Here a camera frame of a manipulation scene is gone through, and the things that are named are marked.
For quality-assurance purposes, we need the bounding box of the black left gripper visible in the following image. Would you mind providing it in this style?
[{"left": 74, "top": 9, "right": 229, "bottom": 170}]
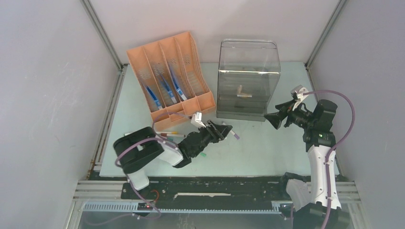
[{"left": 191, "top": 120, "right": 232, "bottom": 157}]

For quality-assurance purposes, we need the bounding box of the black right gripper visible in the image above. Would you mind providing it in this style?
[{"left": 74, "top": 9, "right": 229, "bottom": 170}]
[{"left": 263, "top": 98, "right": 315, "bottom": 130}]

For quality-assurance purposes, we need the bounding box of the white marker purple cap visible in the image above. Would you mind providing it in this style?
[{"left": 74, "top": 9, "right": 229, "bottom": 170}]
[{"left": 222, "top": 121, "right": 240, "bottom": 140}]

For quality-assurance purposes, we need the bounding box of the grey transparent drawer unit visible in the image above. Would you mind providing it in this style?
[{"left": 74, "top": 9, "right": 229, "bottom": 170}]
[{"left": 216, "top": 39, "right": 281, "bottom": 122}]

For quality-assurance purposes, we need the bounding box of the blue folder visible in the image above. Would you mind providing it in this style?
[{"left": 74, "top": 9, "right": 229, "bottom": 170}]
[
  {"left": 159, "top": 74, "right": 177, "bottom": 104},
  {"left": 169, "top": 65, "right": 187, "bottom": 101},
  {"left": 142, "top": 84, "right": 163, "bottom": 110}
]

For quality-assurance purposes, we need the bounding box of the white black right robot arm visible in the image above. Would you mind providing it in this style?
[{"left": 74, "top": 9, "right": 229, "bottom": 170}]
[{"left": 264, "top": 100, "right": 350, "bottom": 229}]

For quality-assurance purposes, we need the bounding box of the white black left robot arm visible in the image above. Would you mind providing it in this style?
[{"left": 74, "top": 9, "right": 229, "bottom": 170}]
[{"left": 113, "top": 120, "right": 233, "bottom": 199}]

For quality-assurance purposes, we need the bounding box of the orange plastic desk organizer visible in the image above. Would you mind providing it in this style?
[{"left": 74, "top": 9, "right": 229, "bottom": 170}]
[{"left": 126, "top": 31, "right": 216, "bottom": 130}]

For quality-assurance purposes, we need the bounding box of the white marker red cap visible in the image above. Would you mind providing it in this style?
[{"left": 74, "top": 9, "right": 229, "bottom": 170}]
[{"left": 160, "top": 133, "right": 186, "bottom": 138}]

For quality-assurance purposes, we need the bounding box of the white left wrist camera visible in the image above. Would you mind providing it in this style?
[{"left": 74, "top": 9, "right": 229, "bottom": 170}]
[{"left": 191, "top": 112, "right": 206, "bottom": 128}]

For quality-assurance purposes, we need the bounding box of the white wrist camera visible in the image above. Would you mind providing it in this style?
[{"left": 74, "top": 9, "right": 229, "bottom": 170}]
[
  {"left": 291, "top": 85, "right": 309, "bottom": 111},
  {"left": 191, "top": 112, "right": 206, "bottom": 128}
]

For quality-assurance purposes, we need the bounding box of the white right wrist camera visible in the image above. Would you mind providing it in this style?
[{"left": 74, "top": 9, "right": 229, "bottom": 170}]
[{"left": 291, "top": 85, "right": 309, "bottom": 111}]

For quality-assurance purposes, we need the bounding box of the aluminium frame post right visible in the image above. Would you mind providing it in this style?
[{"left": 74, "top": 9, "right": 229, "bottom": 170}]
[{"left": 305, "top": 0, "right": 349, "bottom": 70}]

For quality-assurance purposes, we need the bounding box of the aluminium frame post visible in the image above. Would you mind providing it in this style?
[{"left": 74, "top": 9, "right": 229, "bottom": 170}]
[
  {"left": 305, "top": 0, "right": 349, "bottom": 70},
  {"left": 80, "top": 0, "right": 124, "bottom": 71}
]

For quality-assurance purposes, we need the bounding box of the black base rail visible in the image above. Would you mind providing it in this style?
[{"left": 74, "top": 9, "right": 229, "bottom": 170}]
[{"left": 121, "top": 173, "right": 310, "bottom": 211}]

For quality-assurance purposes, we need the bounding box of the aluminium frame post left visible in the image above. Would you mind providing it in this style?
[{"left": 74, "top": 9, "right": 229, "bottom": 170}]
[{"left": 80, "top": 0, "right": 124, "bottom": 71}]

